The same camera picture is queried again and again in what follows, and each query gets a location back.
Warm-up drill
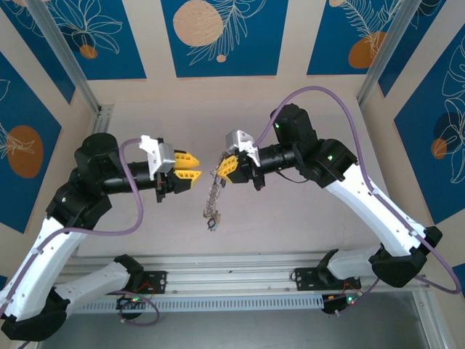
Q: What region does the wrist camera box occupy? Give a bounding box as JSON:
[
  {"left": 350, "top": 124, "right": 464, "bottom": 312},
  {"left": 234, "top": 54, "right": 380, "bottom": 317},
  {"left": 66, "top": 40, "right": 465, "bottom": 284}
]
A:
[
  {"left": 139, "top": 135, "right": 176, "bottom": 181},
  {"left": 225, "top": 129, "right": 259, "bottom": 167}
]

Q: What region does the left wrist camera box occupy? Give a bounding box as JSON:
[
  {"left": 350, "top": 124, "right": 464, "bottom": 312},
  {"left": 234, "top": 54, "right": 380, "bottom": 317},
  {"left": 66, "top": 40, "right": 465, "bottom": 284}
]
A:
[{"left": 139, "top": 135, "right": 176, "bottom": 181}]

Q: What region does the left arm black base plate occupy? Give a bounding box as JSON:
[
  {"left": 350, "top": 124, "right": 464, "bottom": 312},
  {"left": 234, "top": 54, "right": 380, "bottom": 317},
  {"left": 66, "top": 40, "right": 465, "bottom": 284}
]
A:
[{"left": 134, "top": 270, "right": 168, "bottom": 295}]

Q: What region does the grey strap keyring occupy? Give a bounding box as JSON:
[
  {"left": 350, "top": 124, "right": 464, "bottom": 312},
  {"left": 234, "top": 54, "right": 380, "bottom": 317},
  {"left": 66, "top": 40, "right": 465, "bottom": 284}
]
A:
[{"left": 201, "top": 152, "right": 228, "bottom": 233}]

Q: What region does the aluminium frame post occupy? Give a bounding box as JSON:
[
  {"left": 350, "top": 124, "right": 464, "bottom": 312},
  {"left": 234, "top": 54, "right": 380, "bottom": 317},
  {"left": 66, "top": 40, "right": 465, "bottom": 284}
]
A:
[
  {"left": 355, "top": 0, "right": 437, "bottom": 107},
  {"left": 25, "top": 0, "right": 102, "bottom": 116}
]

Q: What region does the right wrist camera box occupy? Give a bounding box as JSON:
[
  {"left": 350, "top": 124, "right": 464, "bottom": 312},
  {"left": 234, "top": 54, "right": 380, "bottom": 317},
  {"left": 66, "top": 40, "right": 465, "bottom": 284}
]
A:
[{"left": 225, "top": 129, "right": 259, "bottom": 167}]

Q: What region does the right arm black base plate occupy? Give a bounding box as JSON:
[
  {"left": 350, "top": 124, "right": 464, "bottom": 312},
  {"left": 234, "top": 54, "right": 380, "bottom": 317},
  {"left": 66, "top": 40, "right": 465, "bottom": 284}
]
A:
[{"left": 290, "top": 267, "right": 363, "bottom": 292}]

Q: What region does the aluminium side rail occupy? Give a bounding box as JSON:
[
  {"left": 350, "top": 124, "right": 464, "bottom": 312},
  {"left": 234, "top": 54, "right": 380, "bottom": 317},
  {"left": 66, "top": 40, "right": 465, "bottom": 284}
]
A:
[{"left": 90, "top": 104, "right": 116, "bottom": 139}]

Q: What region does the grey slotted cable duct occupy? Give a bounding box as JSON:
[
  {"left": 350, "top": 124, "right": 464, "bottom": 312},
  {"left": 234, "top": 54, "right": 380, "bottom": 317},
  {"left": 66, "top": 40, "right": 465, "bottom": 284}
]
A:
[{"left": 72, "top": 294, "right": 324, "bottom": 314}]

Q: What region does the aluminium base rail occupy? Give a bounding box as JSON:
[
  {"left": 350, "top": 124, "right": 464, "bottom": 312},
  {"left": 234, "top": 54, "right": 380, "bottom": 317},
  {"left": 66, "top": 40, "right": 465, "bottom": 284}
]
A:
[{"left": 61, "top": 253, "right": 433, "bottom": 300}]

